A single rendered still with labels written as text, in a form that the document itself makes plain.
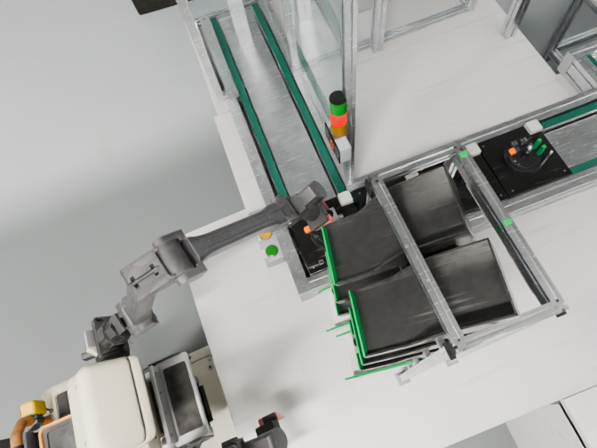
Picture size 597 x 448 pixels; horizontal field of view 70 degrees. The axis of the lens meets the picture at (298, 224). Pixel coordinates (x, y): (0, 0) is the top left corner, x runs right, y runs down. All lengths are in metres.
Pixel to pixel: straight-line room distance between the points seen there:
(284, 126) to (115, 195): 1.56
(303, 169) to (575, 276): 1.03
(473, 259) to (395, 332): 0.19
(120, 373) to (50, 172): 2.42
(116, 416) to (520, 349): 1.21
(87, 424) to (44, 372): 1.79
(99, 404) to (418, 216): 0.81
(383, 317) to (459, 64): 1.47
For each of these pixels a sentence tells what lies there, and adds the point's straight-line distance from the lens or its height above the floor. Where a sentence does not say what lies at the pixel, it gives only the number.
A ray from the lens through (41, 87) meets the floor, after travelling 3.95.
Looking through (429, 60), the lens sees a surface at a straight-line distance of 2.11.
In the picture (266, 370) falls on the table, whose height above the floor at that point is 0.86.
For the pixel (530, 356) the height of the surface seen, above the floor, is 0.86.
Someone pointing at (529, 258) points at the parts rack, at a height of 1.66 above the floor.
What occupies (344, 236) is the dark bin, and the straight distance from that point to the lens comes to 0.91.
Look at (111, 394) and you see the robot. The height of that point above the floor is 1.36.
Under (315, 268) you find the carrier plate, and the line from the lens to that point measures 1.47.
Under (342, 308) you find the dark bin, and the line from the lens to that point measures 1.21.
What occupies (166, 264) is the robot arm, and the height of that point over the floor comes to 1.57.
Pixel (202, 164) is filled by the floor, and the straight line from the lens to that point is 2.94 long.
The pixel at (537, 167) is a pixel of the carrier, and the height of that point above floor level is 0.99.
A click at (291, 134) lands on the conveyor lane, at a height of 0.92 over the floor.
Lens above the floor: 2.37
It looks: 66 degrees down
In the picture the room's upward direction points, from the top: 15 degrees counter-clockwise
